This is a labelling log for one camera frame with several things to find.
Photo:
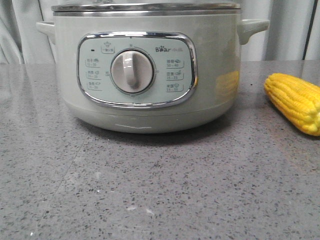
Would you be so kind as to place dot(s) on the glass pot lid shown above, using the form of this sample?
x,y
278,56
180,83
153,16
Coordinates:
x,y
143,5

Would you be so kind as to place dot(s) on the pale green electric cooking pot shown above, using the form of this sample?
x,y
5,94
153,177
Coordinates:
x,y
136,72

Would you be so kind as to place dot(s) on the yellow corn cob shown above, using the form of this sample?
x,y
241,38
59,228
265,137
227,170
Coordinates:
x,y
298,100

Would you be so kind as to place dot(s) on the white pleated curtain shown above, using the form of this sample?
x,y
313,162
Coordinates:
x,y
293,34

